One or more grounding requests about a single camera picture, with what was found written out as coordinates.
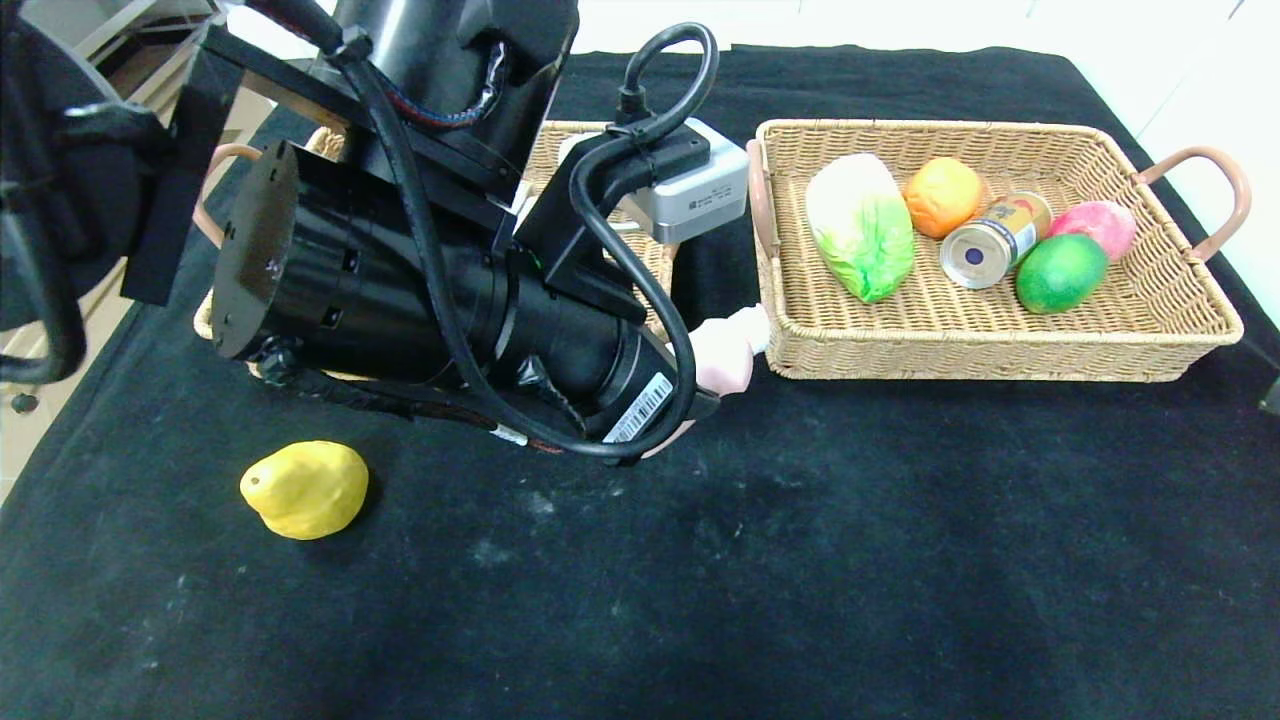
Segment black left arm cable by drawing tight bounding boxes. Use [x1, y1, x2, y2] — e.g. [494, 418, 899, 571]
[250, 0, 721, 461]

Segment green round fruit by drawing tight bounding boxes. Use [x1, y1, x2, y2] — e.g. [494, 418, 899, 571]
[1016, 233, 1109, 315]

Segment red pink peach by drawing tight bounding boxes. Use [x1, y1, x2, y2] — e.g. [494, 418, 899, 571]
[1045, 201, 1138, 263]

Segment white green napa cabbage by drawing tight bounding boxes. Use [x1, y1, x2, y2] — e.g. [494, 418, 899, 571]
[805, 152, 916, 304]

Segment grey metal shelf frame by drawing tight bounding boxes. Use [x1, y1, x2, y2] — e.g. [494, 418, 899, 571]
[75, 0, 221, 61]

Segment wicker basket brown handles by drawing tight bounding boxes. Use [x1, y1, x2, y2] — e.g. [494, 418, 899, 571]
[745, 118, 1253, 384]
[190, 120, 693, 384]

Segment orange fruit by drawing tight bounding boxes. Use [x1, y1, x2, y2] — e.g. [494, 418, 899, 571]
[902, 157, 988, 239]

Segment white table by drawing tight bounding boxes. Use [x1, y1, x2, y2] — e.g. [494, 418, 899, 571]
[570, 0, 1101, 56]

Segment pink bottle white cap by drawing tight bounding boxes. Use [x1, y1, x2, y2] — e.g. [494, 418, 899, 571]
[640, 305, 772, 461]

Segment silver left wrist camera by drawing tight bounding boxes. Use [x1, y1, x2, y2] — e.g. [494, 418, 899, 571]
[640, 120, 751, 246]

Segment yellow pear fruit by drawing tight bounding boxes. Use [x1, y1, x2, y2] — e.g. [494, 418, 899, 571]
[239, 440, 370, 541]

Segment gold drink can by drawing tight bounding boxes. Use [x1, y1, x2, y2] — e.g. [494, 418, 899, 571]
[940, 191, 1054, 291]

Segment cable loop with white tag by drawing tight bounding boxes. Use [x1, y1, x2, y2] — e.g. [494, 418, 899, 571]
[250, 340, 566, 456]

